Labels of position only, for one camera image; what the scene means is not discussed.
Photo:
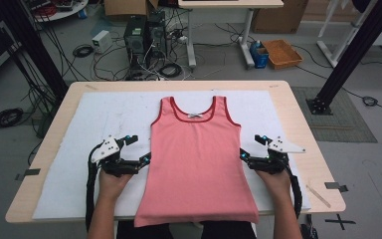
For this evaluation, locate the white metal stand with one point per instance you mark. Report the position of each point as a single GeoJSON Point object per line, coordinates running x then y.
{"type": "Point", "coordinates": [341, 33]}

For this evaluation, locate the black metal frame post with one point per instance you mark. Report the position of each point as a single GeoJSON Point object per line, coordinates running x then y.
{"type": "Point", "coordinates": [354, 49]}
{"type": "Point", "coordinates": [36, 49]}

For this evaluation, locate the orange basket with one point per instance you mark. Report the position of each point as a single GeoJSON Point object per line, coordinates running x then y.
{"type": "Point", "coordinates": [282, 53]}

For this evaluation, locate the person's left hand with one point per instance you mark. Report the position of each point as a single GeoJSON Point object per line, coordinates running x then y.
{"type": "Point", "coordinates": [112, 186]}

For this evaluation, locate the thin wooden stick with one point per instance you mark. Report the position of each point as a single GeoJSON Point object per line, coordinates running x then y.
{"type": "Point", "coordinates": [318, 196]}

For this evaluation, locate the grey floor mat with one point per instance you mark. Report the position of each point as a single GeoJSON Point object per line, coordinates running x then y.
{"type": "Point", "coordinates": [341, 122]}

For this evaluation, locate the person's black shoe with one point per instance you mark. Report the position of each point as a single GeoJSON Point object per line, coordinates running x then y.
{"type": "Point", "coordinates": [309, 229]}

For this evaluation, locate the blue box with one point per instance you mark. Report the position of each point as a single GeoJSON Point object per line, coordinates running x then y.
{"type": "Point", "coordinates": [258, 56]}

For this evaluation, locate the person's right hand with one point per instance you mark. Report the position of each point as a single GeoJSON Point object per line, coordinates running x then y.
{"type": "Point", "coordinates": [278, 184]}

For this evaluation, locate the white-legged desk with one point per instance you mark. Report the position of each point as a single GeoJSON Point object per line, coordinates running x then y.
{"type": "Point", "coordinates": [232, 3]}

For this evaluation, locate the black computer tower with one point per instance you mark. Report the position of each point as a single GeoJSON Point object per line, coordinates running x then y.
{"type": "Point", "coordinates": [135, 41]}
{"type": "Point", "coordinates": [156, 36]}

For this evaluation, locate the black tape cross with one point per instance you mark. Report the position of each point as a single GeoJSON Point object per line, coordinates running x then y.
{"type": "Point", "coordinates": [340, 221]}

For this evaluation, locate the black tape strip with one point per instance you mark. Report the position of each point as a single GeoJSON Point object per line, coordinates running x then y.
{"type": "Point", "coordinates": [335, 186]}
{"type": "Point", "coordinates": [30, 173]}

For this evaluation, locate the pink tank top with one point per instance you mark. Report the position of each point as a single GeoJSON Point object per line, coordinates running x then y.
{"type": "Point", "coordinates": [195, 159]}

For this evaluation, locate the white power supply box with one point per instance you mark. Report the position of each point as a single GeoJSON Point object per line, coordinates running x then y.
{"type": "Point", "coordinates": [101, 41]}

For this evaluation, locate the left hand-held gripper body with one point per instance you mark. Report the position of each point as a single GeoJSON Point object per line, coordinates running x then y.
{"type": "Point", "coordinates": [107, 149]}

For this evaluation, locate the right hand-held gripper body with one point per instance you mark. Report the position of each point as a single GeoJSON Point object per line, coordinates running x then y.
{"type": "Point", "coordinates": [280, 147]}

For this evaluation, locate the large cardboard box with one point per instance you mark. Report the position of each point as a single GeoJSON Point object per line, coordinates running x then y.
{"type": "Point", "coordinates": [278, 16]}

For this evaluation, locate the round white table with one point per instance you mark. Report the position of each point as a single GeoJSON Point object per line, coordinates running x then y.
{"type": "Point", "coordinates": [63, 10]}

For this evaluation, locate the person's black trousers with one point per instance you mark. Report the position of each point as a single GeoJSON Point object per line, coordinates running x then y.
{"type": "Point", "coordinates": [225, 230]}

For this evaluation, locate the white foam mat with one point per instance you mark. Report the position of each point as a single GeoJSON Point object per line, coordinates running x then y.
{"type": "Point", "coordinates": [119, 113]}

